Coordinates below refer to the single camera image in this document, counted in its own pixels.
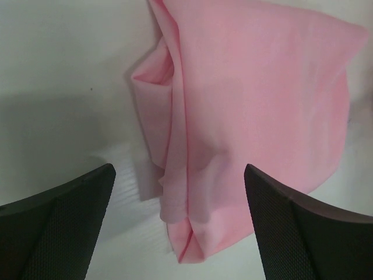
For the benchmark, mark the pink t-shirt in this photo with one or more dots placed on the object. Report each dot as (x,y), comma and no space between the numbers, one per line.
(233,83)

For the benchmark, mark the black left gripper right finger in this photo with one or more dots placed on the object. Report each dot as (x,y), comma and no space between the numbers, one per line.
(300,237)

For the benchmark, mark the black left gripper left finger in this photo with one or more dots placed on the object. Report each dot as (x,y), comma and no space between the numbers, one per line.
(52,235)

